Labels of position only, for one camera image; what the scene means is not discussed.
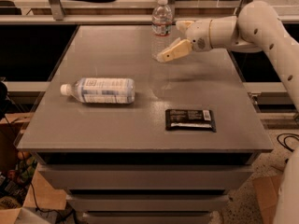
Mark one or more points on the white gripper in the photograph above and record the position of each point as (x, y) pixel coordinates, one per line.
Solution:
(199, 34)

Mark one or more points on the clear water bottle red label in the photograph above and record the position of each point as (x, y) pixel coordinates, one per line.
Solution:
(161, 26)

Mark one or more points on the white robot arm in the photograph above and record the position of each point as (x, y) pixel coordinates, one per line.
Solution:
(257, 27)

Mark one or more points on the lying bottle white blue label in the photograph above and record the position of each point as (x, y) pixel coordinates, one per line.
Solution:
(101, 90)

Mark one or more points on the white desk background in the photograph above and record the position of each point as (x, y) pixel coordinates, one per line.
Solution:
(145, 7)

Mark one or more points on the black snack bar wrapper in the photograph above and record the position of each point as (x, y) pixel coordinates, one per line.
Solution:
(189, 119)

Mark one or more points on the grey drawer cabinet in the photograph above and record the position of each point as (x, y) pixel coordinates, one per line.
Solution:
(118, 164)

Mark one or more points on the cardboard box right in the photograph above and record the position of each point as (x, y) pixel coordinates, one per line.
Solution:
(266, 189)

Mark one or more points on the cardboard box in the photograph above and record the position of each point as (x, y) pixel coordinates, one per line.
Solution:
(266, 189)
(41, 194)

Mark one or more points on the cardboard box left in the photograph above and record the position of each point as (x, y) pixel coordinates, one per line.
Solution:
(41, 194)

